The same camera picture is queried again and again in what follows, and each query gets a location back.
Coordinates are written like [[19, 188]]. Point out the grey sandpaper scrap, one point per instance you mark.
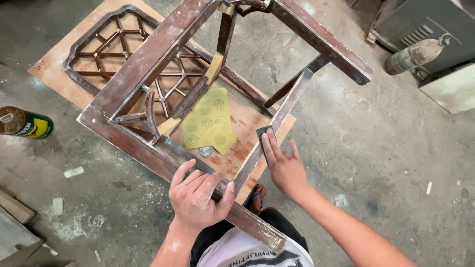
[[206, 151]]

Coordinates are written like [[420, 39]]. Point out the white scrap piece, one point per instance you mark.
[[58, 206], [74, 172]]

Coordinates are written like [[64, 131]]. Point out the small yellow sandpaper sheet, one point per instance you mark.
[[222, 141]]

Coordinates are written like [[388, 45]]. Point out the plywood board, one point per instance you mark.
[[52, 72]]

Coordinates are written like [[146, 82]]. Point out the white flat panel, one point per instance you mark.
[[451, 91]]

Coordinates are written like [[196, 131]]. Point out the grey metal machine housing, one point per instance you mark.
[[400, 18]]

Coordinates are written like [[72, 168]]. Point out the dusty brown wooden chair frame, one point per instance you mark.
[[148, 63]]

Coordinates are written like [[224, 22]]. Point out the small wood chip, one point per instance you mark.
[[429, 188]]

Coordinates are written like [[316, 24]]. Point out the person's right hand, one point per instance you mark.
[[285, 170]]

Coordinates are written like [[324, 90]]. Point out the grey slab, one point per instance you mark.
[[15, 237]]

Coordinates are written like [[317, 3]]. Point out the pale wood block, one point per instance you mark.
[[15, 207]]

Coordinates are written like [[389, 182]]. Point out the person's white printed shirt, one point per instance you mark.
[[237, 250]]

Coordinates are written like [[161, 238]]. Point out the person's left hand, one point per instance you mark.
[[195, 202]]

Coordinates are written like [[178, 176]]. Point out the dusty plastic bottle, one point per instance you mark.
[[413, 55]]

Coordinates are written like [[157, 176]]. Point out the green and yellow can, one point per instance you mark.
[[28, 124]]

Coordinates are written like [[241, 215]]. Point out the red flip-flop sandal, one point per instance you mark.
[[256, 198]]

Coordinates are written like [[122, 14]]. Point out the dark grey sandpaper piece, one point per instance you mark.
[[262, 129]]

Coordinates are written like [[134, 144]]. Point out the large yellow sandpaper sheet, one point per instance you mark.
[[207, 111]]

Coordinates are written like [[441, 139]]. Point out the brown lattice chair back panel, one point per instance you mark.
[[71, 63]]

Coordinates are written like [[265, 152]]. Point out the person's black shorts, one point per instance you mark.
[[213, 231]]

